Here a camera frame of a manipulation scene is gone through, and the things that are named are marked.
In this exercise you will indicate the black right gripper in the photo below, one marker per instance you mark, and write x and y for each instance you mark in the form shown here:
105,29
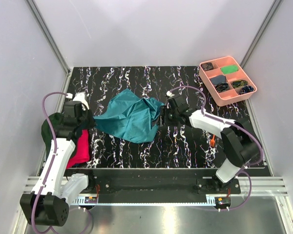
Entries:
163,111

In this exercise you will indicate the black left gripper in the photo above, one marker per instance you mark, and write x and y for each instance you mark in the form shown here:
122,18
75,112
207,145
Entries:
92,123

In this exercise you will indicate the teal cloth napkin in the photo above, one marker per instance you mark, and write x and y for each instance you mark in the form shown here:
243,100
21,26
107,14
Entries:
130,118

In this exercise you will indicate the orange plastic fork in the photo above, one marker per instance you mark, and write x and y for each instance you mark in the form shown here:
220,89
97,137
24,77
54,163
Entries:
212,141

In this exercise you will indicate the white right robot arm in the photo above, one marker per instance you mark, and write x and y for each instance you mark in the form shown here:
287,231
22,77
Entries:
239,145

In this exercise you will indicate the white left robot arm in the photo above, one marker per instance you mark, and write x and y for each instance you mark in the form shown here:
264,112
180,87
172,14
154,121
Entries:
48,202

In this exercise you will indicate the dark green baseball cap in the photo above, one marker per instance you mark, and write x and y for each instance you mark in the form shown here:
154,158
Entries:
55,119

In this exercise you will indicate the pink folded cloth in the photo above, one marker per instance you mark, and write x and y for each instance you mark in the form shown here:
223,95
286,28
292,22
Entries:
82,153

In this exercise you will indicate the dark patterned rolled cloth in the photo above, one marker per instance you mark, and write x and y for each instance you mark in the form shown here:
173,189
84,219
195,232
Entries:
207,66

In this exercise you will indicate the black patterned rolled cloth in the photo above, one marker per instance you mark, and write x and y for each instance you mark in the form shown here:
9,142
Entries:
222,87

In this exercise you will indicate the grey blue rolled cloth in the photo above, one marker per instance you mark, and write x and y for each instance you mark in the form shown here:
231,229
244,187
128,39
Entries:
218,79

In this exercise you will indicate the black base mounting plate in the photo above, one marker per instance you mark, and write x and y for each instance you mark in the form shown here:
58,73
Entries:
148,197

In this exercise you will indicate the pink compartment tray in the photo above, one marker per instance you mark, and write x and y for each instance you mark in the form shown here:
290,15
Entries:
232,95

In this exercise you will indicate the green rolled cloth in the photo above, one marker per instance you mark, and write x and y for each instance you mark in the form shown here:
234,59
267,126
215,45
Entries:
229,69

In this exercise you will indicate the yellow black rolled cloth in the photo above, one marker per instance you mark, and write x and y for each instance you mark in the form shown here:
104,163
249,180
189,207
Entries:
239,83

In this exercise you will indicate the blue black rolled cloth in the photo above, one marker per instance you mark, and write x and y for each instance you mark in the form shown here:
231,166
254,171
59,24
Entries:
246,89

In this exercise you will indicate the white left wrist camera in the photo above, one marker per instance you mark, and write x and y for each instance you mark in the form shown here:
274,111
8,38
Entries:
79,97

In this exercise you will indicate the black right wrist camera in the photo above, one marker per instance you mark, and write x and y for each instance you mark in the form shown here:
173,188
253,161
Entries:
176,101

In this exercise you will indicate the aluminium frame post left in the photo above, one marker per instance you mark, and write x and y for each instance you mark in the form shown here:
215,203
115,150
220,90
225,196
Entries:
47,34

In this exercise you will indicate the aluminium frame post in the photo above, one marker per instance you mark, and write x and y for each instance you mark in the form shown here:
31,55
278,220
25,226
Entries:
47,34
261,30

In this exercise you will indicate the aluminium front rail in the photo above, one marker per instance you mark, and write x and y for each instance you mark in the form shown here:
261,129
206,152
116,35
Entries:
260,186

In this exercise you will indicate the aluminium frame post right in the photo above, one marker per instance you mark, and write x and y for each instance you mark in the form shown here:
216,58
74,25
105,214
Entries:
261,30

